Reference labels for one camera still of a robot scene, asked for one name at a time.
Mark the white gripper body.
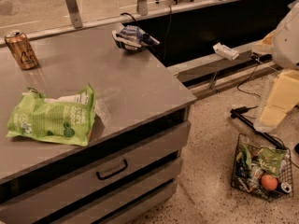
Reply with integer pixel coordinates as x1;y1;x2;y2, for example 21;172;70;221
272;0;299;69

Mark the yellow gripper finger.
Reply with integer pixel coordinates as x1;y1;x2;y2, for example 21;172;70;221
259;70;299;128
252;30;275;55

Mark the blue chip bag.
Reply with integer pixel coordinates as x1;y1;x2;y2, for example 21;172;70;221
112;25;160;50

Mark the green snack bag in basket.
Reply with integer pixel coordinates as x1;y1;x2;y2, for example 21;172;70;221
258;147;287;177

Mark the blue can in basket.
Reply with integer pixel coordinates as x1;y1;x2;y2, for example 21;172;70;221
277;182;292;194

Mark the green chip bag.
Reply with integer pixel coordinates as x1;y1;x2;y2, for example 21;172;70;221
7;85;95;147

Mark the orange soda can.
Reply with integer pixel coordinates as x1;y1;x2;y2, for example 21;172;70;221
5;30;38;70

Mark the small white box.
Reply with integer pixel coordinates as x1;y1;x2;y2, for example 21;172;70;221
213;43;239;61

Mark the black stand base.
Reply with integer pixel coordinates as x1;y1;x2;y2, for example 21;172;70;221
230;105;287;150

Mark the red apple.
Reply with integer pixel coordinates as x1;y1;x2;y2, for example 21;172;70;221
261;175;278;190

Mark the grey drawer cabinet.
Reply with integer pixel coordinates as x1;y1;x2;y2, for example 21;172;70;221
0;106;191;224

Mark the black cable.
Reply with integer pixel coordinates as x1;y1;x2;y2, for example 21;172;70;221
236;53;263;99

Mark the black wire basket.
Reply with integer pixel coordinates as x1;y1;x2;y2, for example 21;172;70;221
231;133;293;202

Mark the metal railing post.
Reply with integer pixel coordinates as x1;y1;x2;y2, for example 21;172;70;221
65;0;83;29
136;0;148;16

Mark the black drawer handle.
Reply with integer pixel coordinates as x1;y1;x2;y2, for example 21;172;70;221
95;159;128;181

